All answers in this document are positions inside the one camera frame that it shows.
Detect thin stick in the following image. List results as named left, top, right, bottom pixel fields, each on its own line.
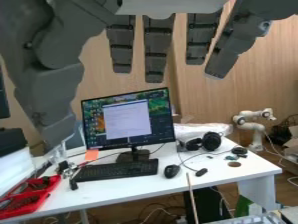
left=185, top=172, right=201, bottom=224

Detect small black object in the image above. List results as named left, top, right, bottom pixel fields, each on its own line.
left=67, top=178, right=79, bottom=192

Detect orange paper note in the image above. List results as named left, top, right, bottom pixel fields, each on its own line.
left=83, top=148, right=101, bottom=161

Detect red tray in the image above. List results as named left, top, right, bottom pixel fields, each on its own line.
left=6, top=174, right=62, bottom=201
left=0, top=191, right=50, bottom=220

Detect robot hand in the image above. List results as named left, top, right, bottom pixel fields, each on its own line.
left=0, top=0, right=298, bottom=150

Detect black mouse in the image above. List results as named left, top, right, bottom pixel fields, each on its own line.
left=162, top=163, right=182, bottom=180

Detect black headphones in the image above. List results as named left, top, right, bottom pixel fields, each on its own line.
left=183, top=130, right=224, bottom=153

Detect white desk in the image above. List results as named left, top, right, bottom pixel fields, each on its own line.
left=0, top=134, right=283, bottom=224

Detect small white jointed device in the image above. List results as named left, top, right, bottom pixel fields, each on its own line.
left=231, top=107, right=278, bottom=153

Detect black computer screen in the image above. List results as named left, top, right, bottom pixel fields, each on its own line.
left=79, top=86, right=178, bottom=164

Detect black keyboard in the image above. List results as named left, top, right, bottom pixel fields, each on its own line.
left=69, top=157, right=161, bottom=184

